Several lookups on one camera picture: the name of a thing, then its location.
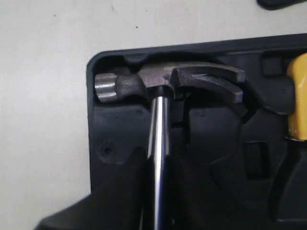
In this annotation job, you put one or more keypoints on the claw hammer black grip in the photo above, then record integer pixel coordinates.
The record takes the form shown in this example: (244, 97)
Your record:
(159, 84)

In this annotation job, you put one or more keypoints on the black plastic tool case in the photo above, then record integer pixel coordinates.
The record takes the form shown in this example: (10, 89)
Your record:
(232, 166)

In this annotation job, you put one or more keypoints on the adjustable wrench black handle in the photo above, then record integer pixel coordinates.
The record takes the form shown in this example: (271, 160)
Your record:
(273, 5)

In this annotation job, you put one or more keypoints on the pliers with orange handles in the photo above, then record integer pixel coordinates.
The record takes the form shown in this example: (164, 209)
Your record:
(297, 121)

